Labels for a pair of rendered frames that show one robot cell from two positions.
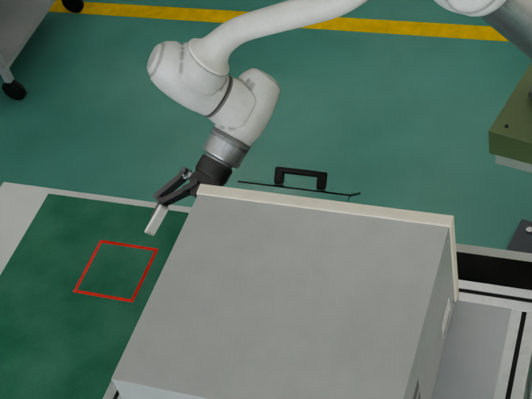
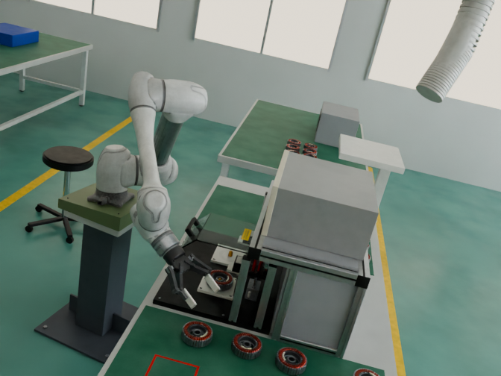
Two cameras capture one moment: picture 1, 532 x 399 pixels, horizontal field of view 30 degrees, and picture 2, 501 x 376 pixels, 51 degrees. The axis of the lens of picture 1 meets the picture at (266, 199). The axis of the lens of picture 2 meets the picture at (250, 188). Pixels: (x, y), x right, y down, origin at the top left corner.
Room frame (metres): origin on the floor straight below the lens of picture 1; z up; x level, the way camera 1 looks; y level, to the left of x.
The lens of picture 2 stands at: (2.02, 1.63, 2.04)
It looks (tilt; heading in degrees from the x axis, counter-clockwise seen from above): 23 degrees down; 244
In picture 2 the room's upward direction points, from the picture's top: 12 degrees clockwise
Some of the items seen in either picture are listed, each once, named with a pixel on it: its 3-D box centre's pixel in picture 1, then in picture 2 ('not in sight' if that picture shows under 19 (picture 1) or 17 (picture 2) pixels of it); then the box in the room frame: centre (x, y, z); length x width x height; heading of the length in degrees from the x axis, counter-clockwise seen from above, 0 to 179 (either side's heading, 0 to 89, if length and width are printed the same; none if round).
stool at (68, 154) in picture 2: not in sight; (68, 189); (1.72, -1.94, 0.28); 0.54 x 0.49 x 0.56; 150
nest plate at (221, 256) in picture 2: not in sight; (229, 257); (1.13, -0.27, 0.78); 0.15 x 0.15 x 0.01; 60
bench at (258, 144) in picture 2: not in sight; (293, 176); (-0.17, -2.12, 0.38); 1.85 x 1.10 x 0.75; 60
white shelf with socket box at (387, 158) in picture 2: not in sight; (359, 186); (0.23, -0.66, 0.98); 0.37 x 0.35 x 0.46; 60
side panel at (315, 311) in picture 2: not in sight; (317, 312); (1.01, 0.32, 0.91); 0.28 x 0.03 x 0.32; 150
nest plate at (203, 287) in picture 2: not in sight; (218, 284); (1.25, -0.06, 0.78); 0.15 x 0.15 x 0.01; 60
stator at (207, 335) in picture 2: not in sight; (197, 333); (1.42, 0.22, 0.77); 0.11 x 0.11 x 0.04
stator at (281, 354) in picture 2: not in sight; (291, 360); (1.12, 0.40, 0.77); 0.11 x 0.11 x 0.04
